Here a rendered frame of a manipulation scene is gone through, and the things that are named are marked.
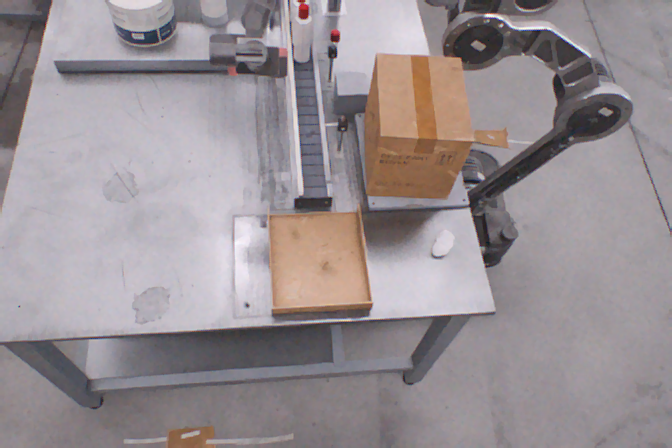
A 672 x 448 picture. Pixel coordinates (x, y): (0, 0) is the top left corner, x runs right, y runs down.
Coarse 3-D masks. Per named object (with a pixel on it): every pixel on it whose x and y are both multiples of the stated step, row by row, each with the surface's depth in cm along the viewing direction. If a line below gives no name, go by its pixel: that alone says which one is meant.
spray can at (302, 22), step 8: (304, 8) 168; (296, 16) 172; (304, 16) 169; (296, 24) 172; (304, 24) 171; (296, 32) 174; (304, 32) 173; (296, 40) 177; (304, 40) 176; (296, 48) 180; (304, 48) 179; (296, 56) 182; (304, 56) 182
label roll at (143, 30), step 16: (112, 0) 171; (128, 0) 172; (144, 0) 172; (160, 0) 173; (112, 16) 177; (128, 16) 172; (144, 16) 173; (160, 16) 176; (128, 32) 178; (144, 32) 178; (160, 32) 180
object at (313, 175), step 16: (288, 0) 200; (304, 64) 184; (304, 80) 181; (304, 96) 177; (304, 112) 174; (304, 128) 170; (304, 144) 167; (320, 144) 168; (304, 160) 164; (320, 160) 165; (304, 176) 161; (320, 176) 162; (304, 192) 158; (320, 192) 159
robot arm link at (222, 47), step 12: (252, 12) 117; (252, 24) 118; (216, 36) 121; (228, 36) 121; (240, 36) 121; (252, 36) 120; (216, 48) 121; (228, 48) 121; (216, 60) 122; (228, 60) 122
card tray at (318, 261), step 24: (288, 216) 159; (312, 216) 160; (336, 216) 161; (360, 216) 157; (288, 240) 155; (312, 240) 156; (336, 240) 156; (360, 240) 157; (288, 264) 151; (312, 264) 152; (336, 264) 153; (360, 264) 153; (288, 288) 148; (312, 288) 148; (336, 288) 149; (360, 288) 150; (288, 312) 144
